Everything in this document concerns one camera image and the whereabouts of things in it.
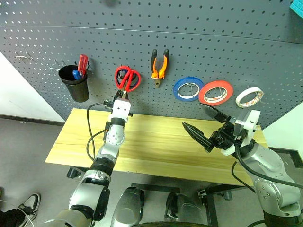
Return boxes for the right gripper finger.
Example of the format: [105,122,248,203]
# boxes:
[198,103,232,124]
[181,121,214,153]

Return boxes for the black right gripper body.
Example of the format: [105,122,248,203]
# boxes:
[211,121,246,150]

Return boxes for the red handled scissors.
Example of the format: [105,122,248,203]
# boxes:
[114,66,142,100]

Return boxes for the red tape roll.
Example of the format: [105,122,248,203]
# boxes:
[198,80,234,106]

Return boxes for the white tape roll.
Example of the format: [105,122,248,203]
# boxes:
[235,87,264,108]

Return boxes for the orange black pliers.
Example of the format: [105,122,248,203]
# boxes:
[150,48,170,88]

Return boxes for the grey metal pegboard wall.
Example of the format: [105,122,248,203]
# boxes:
[0,0,303,130]

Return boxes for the black cup holder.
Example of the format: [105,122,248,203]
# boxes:
[58,64,90,103]

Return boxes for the blue tape roll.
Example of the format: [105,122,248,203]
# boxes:
[172,76,205,103]

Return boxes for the turquoise brick-pattern box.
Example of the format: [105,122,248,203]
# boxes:
[289,0,303,19]

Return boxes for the black white sneaker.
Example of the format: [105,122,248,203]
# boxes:
[17,193,42,216]

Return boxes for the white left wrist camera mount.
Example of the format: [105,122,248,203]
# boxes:
[109,99,132,122]

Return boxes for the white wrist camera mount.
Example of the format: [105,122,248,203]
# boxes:
[109,99,132,122]
[221,109,261,157]

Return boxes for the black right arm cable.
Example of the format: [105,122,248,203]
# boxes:
[231,139,303,193]

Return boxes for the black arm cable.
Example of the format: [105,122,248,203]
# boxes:
[86,100,115,164]
[231,139,303,193]

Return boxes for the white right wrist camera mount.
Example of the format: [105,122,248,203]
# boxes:
[221,109,261,157]

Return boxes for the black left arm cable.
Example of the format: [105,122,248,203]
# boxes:
[86,100,115,164]

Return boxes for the red handled screwdriver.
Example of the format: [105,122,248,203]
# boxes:
[78,53,89,77]

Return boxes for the black metal table frame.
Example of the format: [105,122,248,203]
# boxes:
[67,166,258,227]

